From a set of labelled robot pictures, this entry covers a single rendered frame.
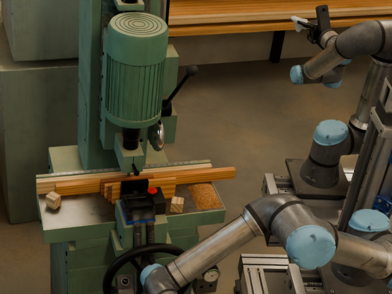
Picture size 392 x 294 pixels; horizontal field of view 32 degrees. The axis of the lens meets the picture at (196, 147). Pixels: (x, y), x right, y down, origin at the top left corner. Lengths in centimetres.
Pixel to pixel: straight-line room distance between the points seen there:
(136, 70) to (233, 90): 281
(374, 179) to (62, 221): 102
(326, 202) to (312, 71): 50
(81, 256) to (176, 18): 226
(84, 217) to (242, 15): 247
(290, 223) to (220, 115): 274
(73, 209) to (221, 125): 226
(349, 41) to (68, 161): 111
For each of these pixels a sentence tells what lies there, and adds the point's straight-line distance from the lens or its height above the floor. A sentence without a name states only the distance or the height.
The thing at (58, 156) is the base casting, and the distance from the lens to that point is 262.
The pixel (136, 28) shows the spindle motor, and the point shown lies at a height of 150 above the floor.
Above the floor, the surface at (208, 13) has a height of 62.
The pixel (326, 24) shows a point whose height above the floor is 126.
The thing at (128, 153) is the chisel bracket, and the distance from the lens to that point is 218.
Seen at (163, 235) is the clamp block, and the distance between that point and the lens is 213.
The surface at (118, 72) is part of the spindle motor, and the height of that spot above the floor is 138.
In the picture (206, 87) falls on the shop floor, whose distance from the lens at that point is 474.
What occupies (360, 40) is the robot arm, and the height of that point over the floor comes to 141.
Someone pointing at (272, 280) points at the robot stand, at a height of 21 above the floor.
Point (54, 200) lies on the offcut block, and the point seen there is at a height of 94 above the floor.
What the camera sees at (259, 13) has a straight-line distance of 443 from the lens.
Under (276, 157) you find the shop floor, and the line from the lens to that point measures 415.
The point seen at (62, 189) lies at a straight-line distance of 226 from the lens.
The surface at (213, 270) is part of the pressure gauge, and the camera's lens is 236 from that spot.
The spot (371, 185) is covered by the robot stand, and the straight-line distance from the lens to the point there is 232.
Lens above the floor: 235
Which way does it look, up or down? 35 degrees down
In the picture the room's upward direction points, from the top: 8 degrees clockwise
